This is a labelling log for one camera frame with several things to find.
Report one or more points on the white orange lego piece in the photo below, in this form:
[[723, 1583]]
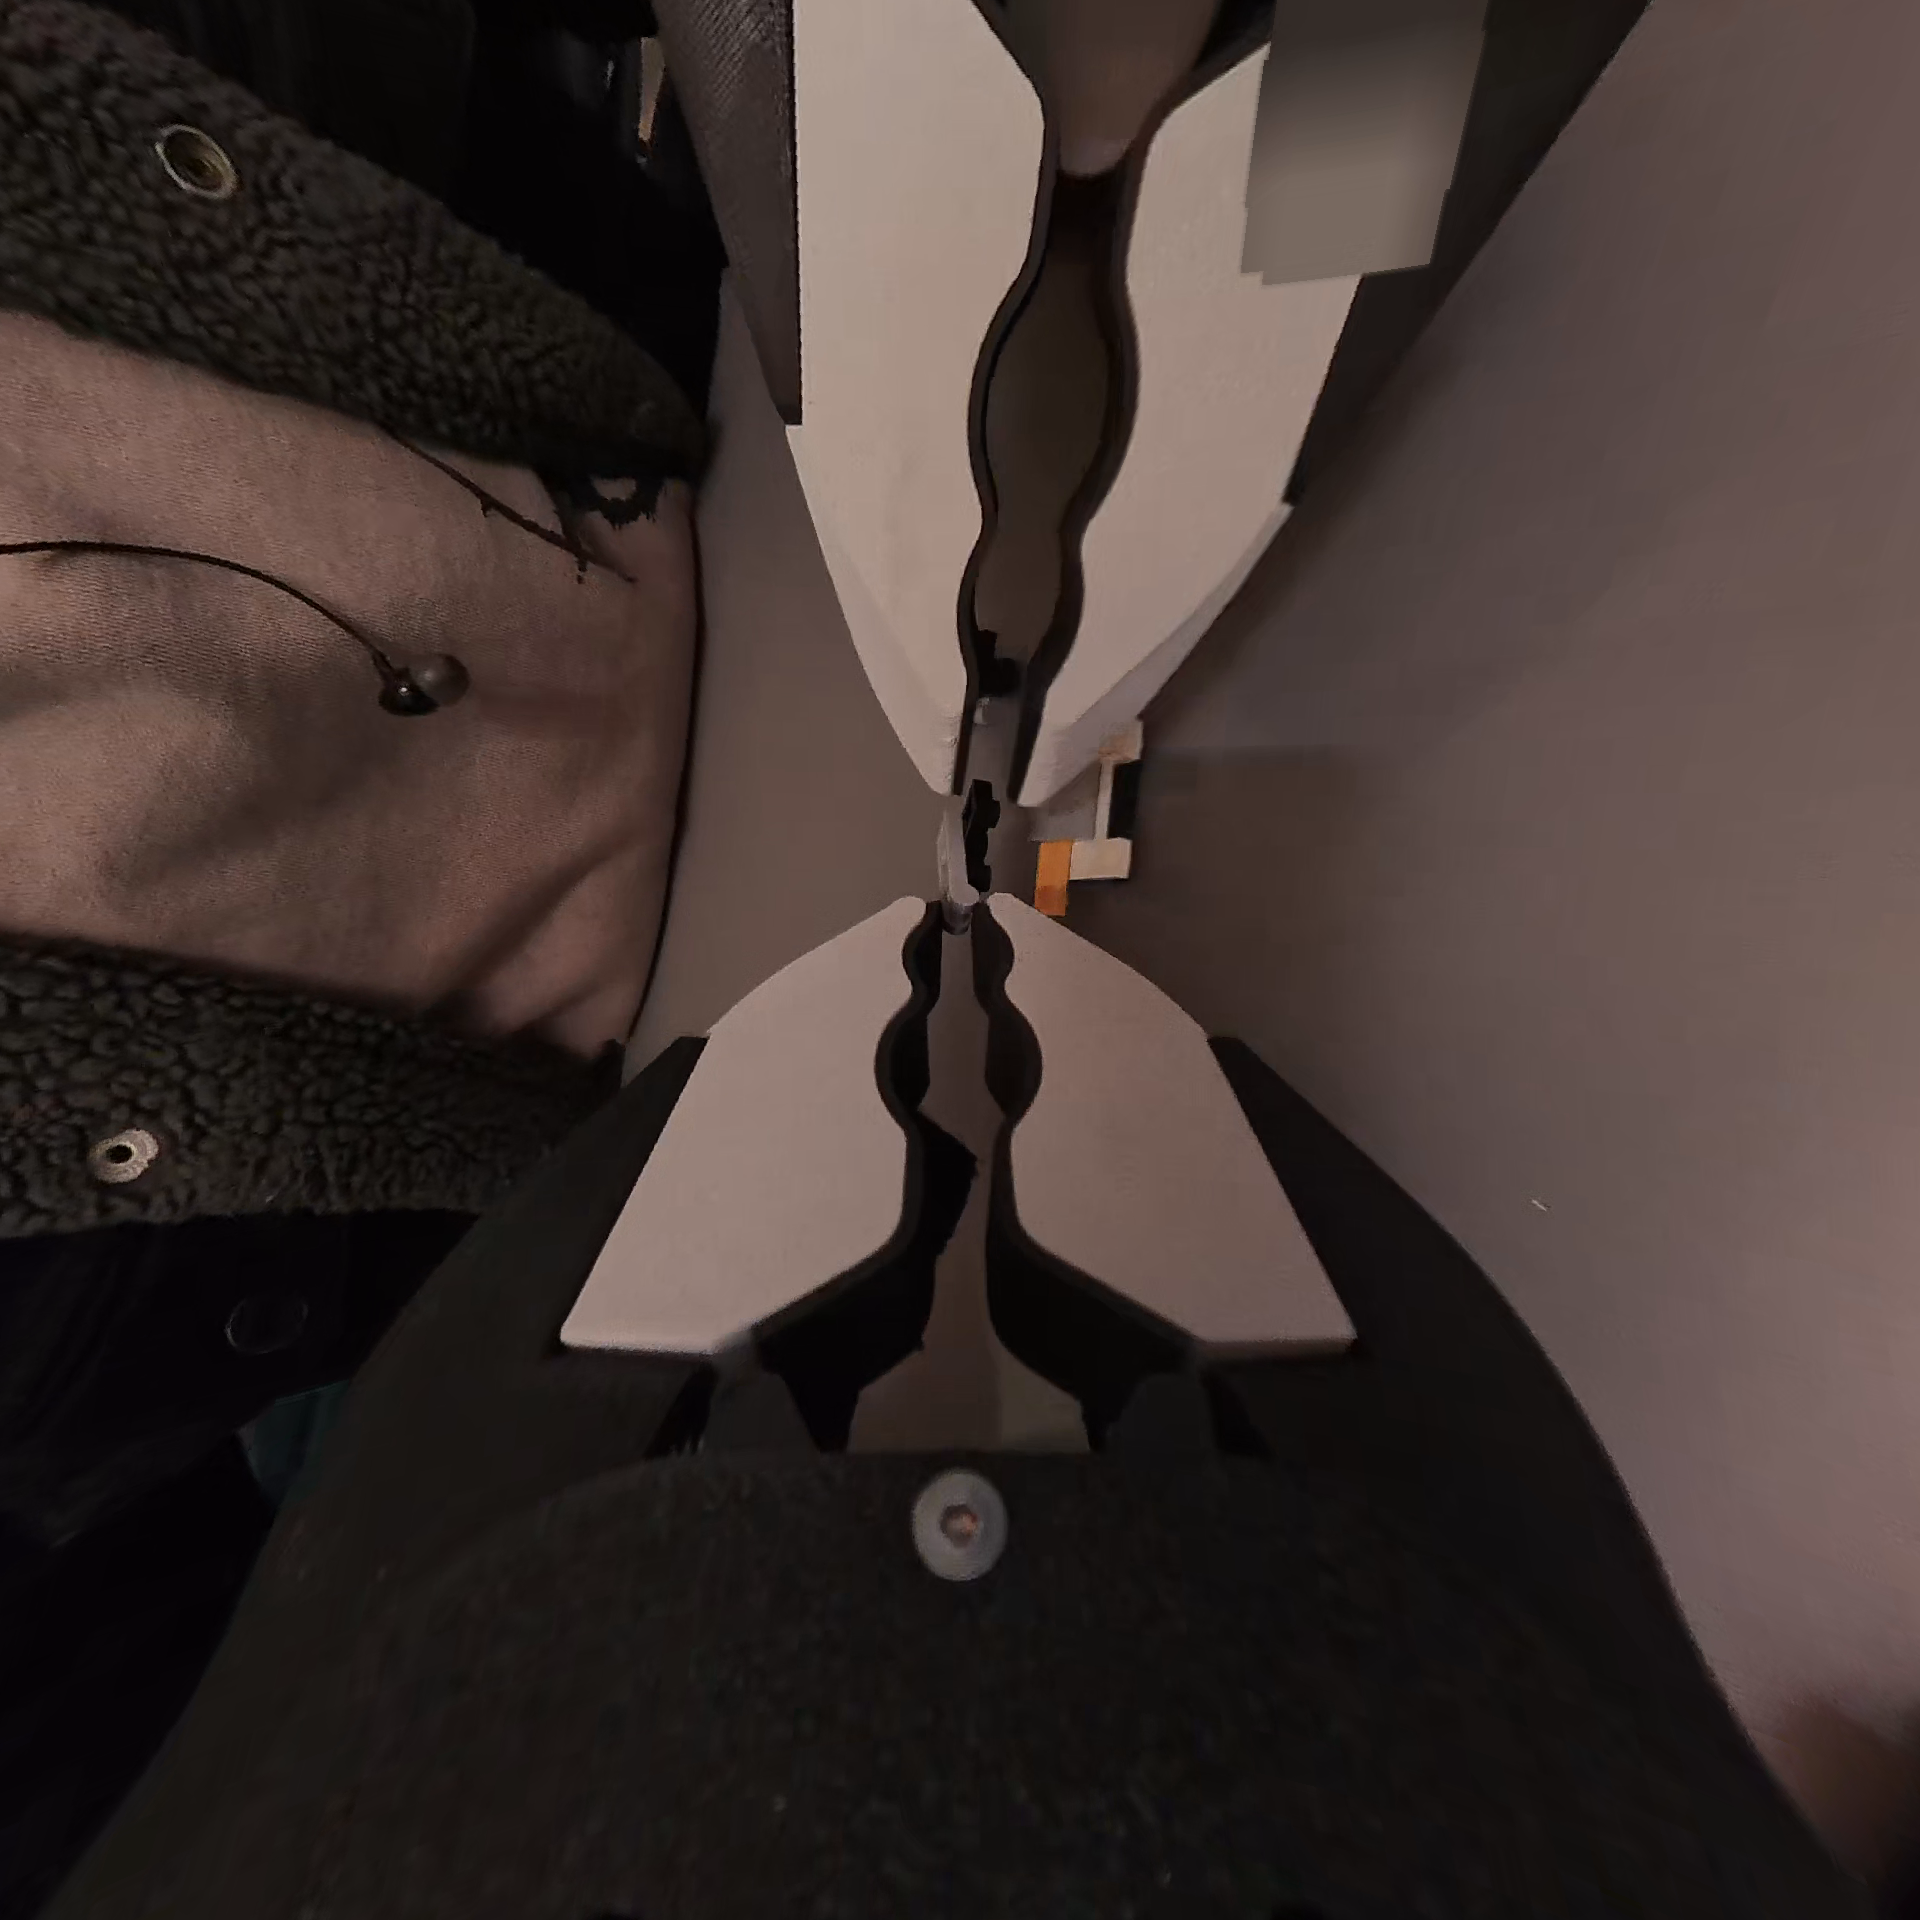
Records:
[[1117, 809]]

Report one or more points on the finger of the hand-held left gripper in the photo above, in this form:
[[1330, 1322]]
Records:
[[1201, 450], [885, 375]]

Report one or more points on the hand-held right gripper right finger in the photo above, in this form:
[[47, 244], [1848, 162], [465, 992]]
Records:
[[1171, 1185]]

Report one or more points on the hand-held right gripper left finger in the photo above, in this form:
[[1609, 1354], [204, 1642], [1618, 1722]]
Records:
[[751, 1170]]

